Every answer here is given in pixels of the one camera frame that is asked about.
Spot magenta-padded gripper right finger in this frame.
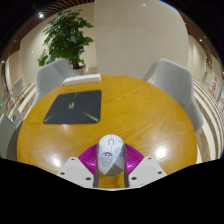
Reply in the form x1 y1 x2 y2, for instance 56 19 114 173
123 142 168 189

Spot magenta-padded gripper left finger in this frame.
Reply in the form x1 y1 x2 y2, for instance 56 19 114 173
56 143 101 189

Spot white cartoon-print computer mouse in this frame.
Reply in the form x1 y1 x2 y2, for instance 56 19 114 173
96 133 127 177

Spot black mouse pad green lines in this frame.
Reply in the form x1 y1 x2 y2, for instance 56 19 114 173
42 89 103 125

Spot grey armchair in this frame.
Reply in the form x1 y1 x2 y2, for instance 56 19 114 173
0 108 24 160

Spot grey shell chair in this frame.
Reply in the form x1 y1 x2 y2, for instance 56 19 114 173
30 58 78 109
142 58 205 134

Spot white power strip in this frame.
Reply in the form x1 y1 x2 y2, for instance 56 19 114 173
61 73 102 86

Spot group of distant chairs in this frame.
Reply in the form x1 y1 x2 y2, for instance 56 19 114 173
0 77 25 108

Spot large green potted plant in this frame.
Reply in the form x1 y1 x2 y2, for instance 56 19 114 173
37 9 95 75

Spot wall posters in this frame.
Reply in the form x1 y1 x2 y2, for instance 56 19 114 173
201 68 224 108

